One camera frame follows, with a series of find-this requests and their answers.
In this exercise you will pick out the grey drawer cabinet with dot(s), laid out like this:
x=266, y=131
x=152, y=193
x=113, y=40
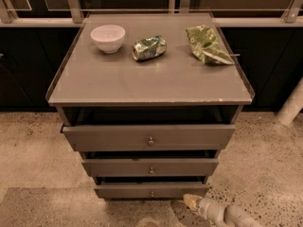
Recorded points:
x=96, y=88

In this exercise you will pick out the grey bottom drawer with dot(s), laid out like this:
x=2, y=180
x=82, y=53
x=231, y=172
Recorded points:
x=149, y=187

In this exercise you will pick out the grey middle drawer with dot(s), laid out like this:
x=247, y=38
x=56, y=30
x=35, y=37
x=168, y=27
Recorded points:
x=150, y=167

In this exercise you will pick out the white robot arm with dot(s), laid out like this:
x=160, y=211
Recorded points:
x=236, y=217

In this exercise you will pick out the white cylindrical post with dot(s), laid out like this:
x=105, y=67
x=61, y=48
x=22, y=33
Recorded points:
x=292, y=106

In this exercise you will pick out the white ceramic bowl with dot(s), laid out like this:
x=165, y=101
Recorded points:
x=108, y=38

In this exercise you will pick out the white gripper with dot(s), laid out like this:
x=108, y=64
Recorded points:
x=207, y=206

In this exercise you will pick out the crumpled green chip bag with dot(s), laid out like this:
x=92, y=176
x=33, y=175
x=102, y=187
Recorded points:
x=205, y=45

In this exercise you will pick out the crushed green soda can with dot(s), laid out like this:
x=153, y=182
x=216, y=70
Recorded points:
x=149, y=48

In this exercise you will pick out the grey drawer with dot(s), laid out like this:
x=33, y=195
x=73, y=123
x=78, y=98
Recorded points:
x=148, y=137
x=149, y=187
x=150, y=167

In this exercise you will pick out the grey top drawer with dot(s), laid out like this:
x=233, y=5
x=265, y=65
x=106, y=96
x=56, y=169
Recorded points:
x=148, y=137

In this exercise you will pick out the metal window frame rail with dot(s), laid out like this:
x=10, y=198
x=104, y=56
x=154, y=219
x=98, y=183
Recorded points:
x=225, y=13

